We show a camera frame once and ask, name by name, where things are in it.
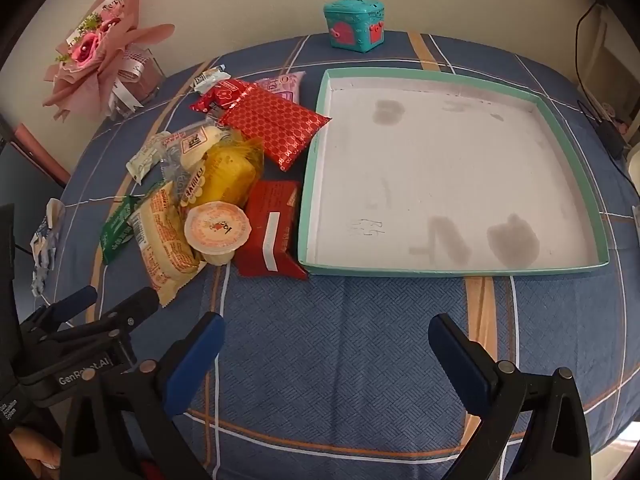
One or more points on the yellow cake packet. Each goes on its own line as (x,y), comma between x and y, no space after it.
(235,172)

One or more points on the red flower print packet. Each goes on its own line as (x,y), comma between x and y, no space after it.
(215,100)

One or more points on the pink paper flower bouquet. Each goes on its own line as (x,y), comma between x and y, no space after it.
(100,45)

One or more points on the teal toy box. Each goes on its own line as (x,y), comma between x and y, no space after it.
(350,20)

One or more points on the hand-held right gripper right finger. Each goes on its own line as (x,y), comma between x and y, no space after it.
(462,365)

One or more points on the blue and white packet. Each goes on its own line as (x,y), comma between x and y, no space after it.
(45,250)

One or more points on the small round pink figure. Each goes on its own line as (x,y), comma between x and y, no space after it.
(608,108)

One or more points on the teal cardboard tray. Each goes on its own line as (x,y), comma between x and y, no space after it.
(450,160)

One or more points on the blue plaid bedsheet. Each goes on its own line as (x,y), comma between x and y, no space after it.
(350,335)

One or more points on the jelly cup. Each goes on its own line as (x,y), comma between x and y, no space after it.
(216,227)

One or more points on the black power adapter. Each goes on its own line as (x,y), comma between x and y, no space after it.
(611,137)

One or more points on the pink wooden rail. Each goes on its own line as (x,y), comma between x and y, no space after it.
(40,155)

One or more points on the white shelf unit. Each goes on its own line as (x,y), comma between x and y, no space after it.
(615,60)

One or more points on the green and white packet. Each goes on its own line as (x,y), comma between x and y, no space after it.
(207,79)

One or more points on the red packet white label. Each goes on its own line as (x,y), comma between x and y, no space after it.
(255,250)

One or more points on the clear glass vase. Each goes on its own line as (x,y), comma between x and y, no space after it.
(145,82)

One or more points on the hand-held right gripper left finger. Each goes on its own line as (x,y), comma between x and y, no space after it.
(195,365)

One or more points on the pink snack packet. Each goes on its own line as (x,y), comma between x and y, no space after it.
(285,85)

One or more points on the small white packet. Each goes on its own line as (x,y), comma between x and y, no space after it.
(147,154)

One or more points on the red honeycomb foil packet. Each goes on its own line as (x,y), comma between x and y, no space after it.
(270,120)

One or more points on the clear bread packet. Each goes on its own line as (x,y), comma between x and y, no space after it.
(195,142)

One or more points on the cream orange print packet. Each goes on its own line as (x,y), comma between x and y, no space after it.
(160,245)

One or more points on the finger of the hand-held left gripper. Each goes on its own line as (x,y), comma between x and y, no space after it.
(125,311)
(75,301)

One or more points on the dark green packet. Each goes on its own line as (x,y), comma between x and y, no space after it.
(116,232)

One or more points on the person's left hand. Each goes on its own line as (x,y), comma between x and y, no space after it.
(31,452)

